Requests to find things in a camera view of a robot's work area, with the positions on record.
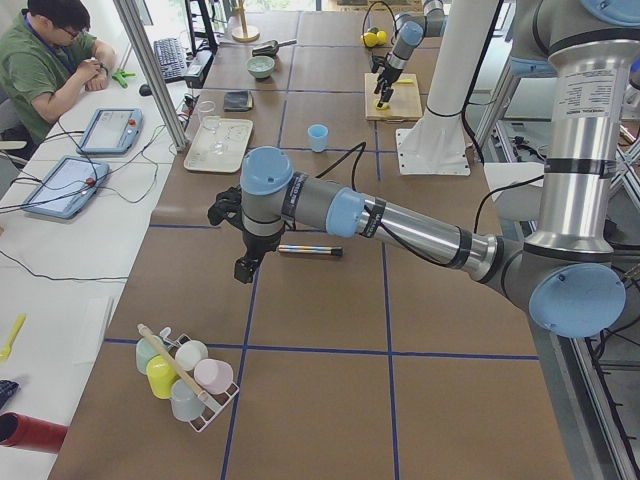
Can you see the light blue plastic cup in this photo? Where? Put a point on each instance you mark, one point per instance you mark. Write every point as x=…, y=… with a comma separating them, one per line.
x=318, y=137

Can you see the green plastic clip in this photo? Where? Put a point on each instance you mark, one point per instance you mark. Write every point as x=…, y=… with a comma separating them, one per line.
x=121, y=77

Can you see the near teach pendant tablet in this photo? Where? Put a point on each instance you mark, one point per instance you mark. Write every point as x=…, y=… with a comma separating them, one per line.
x=67, y=188

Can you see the white cup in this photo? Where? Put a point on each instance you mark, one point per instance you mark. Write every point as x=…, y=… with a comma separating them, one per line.
x=190, y=354

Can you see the yellow plastic spatula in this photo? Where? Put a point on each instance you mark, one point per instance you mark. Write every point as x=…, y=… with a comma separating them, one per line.
x=15, y=330

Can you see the yellow cup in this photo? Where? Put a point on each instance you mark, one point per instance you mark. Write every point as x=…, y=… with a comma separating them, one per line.
x=160, y=376

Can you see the clear wine glass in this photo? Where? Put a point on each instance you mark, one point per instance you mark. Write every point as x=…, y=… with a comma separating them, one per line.
x=210, y=121

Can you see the seated person green shirt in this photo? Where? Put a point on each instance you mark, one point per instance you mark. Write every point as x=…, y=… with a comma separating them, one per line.
x=48, y=58

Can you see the black computer mouse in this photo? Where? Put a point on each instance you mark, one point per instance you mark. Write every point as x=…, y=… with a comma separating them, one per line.
x=145, y=90

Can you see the grey folded cloth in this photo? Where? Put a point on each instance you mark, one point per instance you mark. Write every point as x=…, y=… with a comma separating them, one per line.
x=238, y=101

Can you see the yellow lemon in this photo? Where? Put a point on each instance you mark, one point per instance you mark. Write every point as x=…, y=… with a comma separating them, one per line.
x=382, y=37
x=369, y=39

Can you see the wooden mug tree stand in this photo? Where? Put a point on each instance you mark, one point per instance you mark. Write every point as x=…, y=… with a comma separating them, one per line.
x=244, y=33

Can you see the red cylinder bottle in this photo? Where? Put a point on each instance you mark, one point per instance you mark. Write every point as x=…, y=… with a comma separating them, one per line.
x=33, y=434

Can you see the mint green cup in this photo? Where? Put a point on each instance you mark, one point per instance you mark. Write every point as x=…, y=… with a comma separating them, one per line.
x=144, y=352

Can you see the bamboo cutting board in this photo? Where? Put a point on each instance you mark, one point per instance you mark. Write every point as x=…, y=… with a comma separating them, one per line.
x=405, y=103

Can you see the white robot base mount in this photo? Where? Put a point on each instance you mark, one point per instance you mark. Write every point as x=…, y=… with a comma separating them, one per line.
x=436, y=145

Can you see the steel ice scoop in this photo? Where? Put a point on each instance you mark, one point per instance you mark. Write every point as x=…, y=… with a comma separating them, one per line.
x=271, y=48

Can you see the aluminium frame post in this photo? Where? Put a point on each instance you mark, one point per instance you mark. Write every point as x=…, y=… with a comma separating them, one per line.
x=129, y=16

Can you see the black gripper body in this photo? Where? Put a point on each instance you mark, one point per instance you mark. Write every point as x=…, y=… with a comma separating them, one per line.
x=252, y=245
x=388, y=76

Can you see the black keyboard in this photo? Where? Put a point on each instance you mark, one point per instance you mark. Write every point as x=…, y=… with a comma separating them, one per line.
x=171, y=58

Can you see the grey blue cup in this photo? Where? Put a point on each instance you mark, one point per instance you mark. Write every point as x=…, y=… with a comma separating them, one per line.
x=185, y=405

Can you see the green bowl of ice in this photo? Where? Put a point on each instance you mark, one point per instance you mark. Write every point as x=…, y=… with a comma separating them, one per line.
x=260, y=67

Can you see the pink cup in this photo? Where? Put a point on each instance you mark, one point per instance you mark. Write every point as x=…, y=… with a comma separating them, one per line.
x=215, y=376

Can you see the steel muddler black tip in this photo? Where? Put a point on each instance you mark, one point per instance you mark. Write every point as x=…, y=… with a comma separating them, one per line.
x=291, y=249

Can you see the white wire cup rack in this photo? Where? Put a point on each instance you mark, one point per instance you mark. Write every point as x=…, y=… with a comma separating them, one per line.
x=181, y=371

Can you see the cream bear serving tray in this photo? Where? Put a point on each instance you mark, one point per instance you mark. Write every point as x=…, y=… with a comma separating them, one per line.
x=234, y=133

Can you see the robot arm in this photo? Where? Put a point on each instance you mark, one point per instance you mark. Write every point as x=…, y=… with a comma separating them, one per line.
x=561, y=274
x=409, y=30

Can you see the far teach pendant tablet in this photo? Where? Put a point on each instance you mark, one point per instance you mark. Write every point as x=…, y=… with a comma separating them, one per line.
x=111, y=132

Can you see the teach pendant tablet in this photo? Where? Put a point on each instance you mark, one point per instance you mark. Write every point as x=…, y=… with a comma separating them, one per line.
x=111, y=132
x=67, y=188

